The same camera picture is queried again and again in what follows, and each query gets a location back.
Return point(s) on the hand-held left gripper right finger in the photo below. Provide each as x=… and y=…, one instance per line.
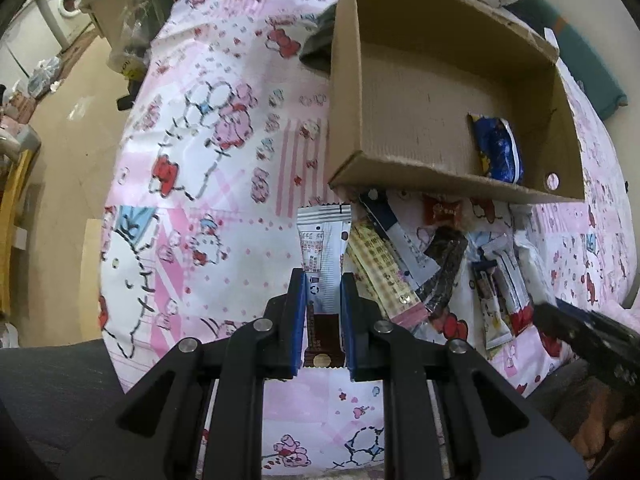
x=348, y=325

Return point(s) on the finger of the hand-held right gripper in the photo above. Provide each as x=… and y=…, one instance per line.
x=605, y=321
x=560, y=327

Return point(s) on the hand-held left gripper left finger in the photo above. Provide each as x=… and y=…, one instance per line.
x=298, y=320

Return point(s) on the white snack packet red end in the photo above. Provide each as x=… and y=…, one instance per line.
x=515, y=290

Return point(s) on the yellow checked snack bar packet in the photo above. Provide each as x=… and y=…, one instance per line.
x=385, y=270

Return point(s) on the white and brown snack packet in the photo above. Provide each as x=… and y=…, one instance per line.
x=322, y=255

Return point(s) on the white cartoon print snack packet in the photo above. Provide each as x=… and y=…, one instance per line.
x=492, y=310

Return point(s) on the white and navy snack packet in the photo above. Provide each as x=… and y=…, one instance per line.
x=400, y=235

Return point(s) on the cardboard box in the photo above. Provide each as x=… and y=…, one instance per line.
x=425, y=85

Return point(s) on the person's right hand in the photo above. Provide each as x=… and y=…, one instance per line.
x=600, y=430

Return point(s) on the white plastic packet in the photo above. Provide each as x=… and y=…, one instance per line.
x=532, y=265

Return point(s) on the dark brown snack packet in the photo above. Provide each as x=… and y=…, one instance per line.
x=445, y=265

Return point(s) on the red wrapped candy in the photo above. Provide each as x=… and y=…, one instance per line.
x=442, y=209

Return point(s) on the pink printed blanket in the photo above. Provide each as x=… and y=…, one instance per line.
x=225, y=170

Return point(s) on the blue snack bag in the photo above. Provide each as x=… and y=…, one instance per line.
x=495, y=145

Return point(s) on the cardboard sheet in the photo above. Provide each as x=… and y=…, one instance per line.
x=92, y=280

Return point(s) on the dark grey cloth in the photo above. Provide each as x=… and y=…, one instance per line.
x=55, y=410

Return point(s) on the teal cushion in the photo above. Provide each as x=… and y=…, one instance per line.
x=585, y=60

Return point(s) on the yellow wooden rack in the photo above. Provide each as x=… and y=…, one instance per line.
x=17, y=220

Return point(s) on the clear plastic bag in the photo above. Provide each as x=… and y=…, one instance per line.
x=127, y=57

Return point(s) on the white plastic bag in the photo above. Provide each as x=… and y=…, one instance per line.
x=45, y=75

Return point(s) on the beige box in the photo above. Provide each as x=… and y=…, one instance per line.
x=107, y=12

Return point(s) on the white cabinet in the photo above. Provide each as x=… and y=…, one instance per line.
x=27, y=45

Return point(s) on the white washing machine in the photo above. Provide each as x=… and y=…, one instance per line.
x=65, y=2

